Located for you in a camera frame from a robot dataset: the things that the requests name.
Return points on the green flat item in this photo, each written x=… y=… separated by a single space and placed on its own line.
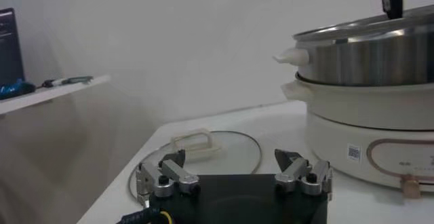
x=79 y=79

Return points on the white electric cooker pot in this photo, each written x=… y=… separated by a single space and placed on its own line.
x=339 y=144

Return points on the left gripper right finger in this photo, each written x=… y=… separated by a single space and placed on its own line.
x=295 y=171

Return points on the stainless steel steamer basket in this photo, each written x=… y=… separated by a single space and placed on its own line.
x=366 y=59

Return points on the round glass pot lid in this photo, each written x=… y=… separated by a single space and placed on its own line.
x=237 y=154

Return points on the white side table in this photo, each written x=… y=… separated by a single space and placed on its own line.
x=51 y=94

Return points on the blue computer mouse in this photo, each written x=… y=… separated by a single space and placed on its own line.
x=17 y=89

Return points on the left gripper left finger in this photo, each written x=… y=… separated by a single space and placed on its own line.
x=176 y=174

